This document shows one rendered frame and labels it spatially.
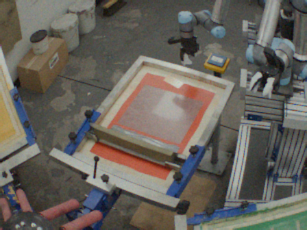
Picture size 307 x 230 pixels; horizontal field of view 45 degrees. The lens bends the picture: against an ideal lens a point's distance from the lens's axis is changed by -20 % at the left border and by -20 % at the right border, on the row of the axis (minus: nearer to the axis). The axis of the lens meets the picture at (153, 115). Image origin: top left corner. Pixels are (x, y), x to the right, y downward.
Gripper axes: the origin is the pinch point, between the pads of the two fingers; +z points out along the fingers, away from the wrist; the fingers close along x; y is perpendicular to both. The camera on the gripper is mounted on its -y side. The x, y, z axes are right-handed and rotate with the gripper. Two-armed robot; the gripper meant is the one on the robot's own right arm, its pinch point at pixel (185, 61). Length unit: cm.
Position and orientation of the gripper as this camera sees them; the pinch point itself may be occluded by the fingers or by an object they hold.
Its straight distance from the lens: 242.0
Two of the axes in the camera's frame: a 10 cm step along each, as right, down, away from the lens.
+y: 8.9, 2.8, -3.6
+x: 4.5, -6.7, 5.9
